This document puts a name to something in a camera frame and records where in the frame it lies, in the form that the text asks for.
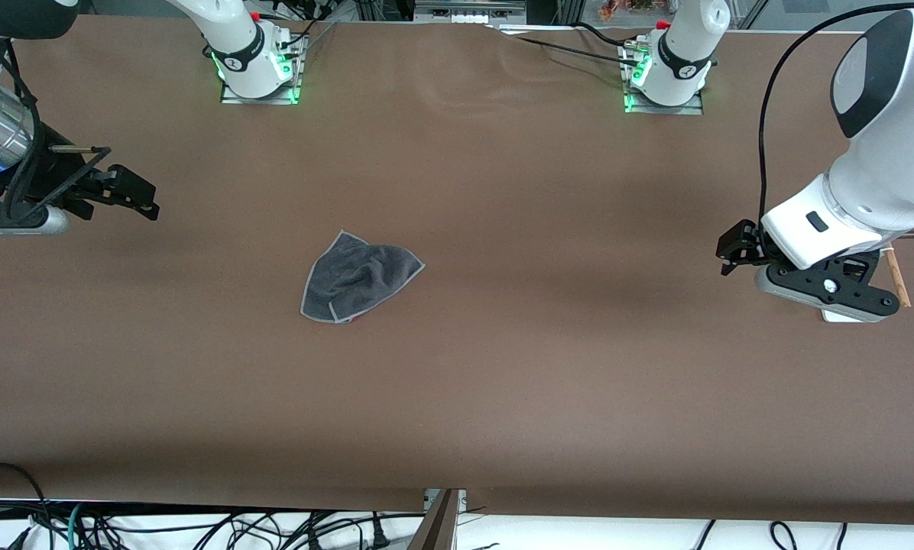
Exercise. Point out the colourful packages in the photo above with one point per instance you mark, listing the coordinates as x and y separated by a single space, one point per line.
625 8

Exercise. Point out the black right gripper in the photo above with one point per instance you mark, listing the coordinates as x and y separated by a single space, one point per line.
40 172

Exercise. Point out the brown wooden beam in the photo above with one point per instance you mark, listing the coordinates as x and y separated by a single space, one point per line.
434 531

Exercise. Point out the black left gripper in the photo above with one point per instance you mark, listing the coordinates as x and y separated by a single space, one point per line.
741 246

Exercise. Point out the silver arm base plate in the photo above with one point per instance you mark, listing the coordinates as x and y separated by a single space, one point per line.
679 110
258 100

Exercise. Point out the grey microfibre towel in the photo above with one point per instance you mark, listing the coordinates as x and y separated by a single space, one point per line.
358 275

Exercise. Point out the brown table cover sheet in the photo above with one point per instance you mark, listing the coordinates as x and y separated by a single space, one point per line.
503 382

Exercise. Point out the silver metal table bracket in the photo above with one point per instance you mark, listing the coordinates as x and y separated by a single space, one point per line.
461 500

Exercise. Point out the grey metal rail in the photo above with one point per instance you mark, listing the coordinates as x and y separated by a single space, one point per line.
468 15

